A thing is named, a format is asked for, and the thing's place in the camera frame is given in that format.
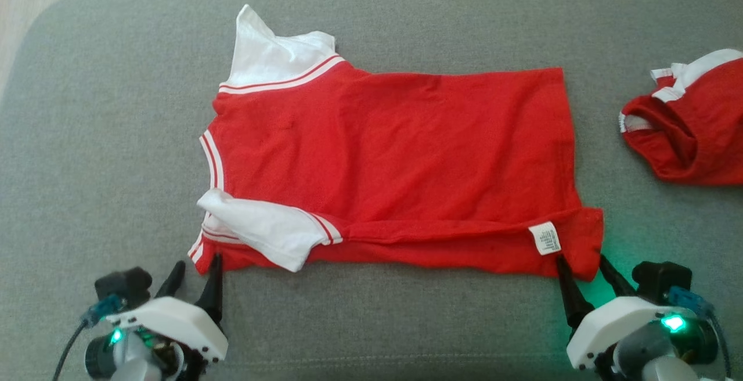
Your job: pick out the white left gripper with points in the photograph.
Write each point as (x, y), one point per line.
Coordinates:
(174, 323)

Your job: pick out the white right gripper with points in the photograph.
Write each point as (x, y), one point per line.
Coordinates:
(609, 323)

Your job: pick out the red shorts white stripe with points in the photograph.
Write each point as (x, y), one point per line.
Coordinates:
(696, 131)

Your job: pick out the red jersey white sleeves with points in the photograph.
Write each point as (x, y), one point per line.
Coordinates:
(406, 154)

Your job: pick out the grey sofa seat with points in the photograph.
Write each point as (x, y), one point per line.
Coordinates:
(116, 137)

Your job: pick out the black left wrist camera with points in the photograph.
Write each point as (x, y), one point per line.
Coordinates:
(125, 285)

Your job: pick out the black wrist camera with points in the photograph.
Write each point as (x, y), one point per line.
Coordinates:
(662, 279)
(125, 285)

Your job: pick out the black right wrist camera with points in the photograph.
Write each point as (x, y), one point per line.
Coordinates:
(662, 279)

